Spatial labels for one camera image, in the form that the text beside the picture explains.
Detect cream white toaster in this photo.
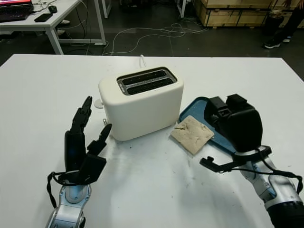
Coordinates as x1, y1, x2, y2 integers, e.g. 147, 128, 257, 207
98, 66, 185, 141

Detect blue plastic tray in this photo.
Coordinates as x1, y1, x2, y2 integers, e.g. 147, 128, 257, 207
178, 96, 238, 154

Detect white cable on floor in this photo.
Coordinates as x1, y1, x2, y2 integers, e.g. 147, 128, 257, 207
103, 22, 209, 56

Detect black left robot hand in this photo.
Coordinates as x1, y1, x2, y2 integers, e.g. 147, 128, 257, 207
64, 96, 112, 172

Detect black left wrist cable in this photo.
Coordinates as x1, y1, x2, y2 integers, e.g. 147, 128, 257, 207
46, 172, 81, 209

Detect black laptop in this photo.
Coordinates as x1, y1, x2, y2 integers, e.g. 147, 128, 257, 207
0, 0, 34, 23

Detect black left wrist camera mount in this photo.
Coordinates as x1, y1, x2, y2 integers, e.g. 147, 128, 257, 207
58, 153, 107, 186

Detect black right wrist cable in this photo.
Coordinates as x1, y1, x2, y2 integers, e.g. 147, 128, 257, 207
228, 148, 304, 198

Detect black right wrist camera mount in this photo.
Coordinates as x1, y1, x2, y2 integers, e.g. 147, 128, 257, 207
199, 146, 273, 174

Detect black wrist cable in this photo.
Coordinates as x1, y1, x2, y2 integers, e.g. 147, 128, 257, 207
46, 172, 81, 209
228, 148, 304, 198

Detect black trash bin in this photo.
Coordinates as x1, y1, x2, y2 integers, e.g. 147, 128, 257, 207
268, 9, 294, 36

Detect white office desk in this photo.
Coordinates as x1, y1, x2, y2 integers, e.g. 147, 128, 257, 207
0, 0, 106, 55

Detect black smartphone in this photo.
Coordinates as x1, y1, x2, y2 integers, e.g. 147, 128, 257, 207
34, 13, 54, 23

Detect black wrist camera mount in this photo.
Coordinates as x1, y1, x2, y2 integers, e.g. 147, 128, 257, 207
58, 153, 107, 186
199, 146, 273, 174

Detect slice of bread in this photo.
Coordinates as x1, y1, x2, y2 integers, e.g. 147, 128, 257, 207
170, 115, 214, 156

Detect person in dark trousers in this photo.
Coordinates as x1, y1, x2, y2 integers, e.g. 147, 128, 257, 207
263, 0, 304, 49

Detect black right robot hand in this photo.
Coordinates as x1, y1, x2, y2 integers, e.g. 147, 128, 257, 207
204, 94, 264, 153

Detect stacked wooden crates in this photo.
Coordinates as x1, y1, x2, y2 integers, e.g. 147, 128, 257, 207
193, 0, 304, 28

